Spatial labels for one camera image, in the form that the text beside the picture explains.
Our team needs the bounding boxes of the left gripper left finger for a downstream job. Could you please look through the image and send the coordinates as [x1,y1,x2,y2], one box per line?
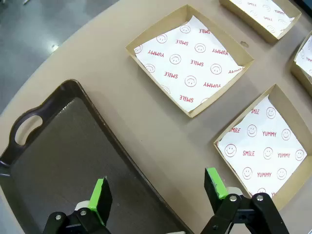
[42,175,114,234]

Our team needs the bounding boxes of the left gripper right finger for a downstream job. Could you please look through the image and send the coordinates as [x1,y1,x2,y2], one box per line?
[201,167,291,234]

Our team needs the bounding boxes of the white smiley print liner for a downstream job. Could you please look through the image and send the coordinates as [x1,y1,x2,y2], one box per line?
[294,38,312,80]
[133,15,245,113]
[230,0,295,34]
[216,94,309,198]

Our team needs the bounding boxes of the kraft paper food box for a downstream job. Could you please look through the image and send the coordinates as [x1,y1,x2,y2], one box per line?
[125,4,254,118]
[213,84,312,212]
[218,0,302,45]
[290,31,312,98]

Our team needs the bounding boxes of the brown plastic serving tray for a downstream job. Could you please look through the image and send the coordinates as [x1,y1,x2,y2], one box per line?
[0,79,193,234]

